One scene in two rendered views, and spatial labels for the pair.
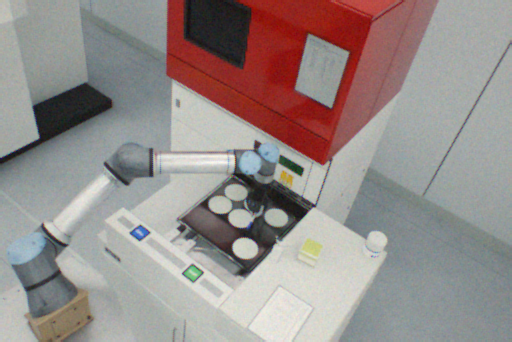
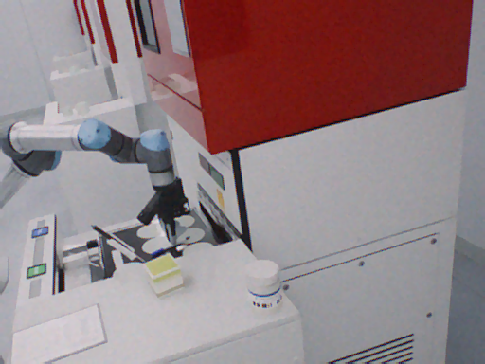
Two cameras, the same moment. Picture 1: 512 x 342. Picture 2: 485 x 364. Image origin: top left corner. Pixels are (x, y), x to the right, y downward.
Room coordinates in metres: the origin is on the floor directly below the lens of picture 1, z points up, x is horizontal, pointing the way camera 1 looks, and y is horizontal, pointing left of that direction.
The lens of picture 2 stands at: (0.57, -1.03, 1.61)
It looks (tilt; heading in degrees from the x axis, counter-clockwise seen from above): 25 degrees down; 52
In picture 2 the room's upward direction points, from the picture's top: 12 degrees counter-clockwise
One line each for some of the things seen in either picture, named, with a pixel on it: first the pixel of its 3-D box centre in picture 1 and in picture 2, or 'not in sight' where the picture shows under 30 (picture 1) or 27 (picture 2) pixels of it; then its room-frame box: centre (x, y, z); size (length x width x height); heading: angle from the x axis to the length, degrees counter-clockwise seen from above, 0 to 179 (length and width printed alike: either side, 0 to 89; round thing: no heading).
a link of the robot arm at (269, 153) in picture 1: (266, 158); (155, 150); (1.30, -0.03, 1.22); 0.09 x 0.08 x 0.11; 107
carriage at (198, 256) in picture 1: (200, 265); (79, 281); (1.02, 0.13, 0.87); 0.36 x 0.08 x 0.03; 61
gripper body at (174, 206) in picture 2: (261, 187); (170, 199); (1.31, -0.04, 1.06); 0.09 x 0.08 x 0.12; 167
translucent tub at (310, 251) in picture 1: (310, 253); (164, 276); (1.08, -0.26, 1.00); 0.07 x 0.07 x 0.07; 70
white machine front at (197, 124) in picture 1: (240, 149); (200, 173); (1.55, 0.08, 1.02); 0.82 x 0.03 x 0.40; 61
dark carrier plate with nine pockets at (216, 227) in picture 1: (240, 218); (157, 245); (1.26, 0.02, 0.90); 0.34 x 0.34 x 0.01; 61
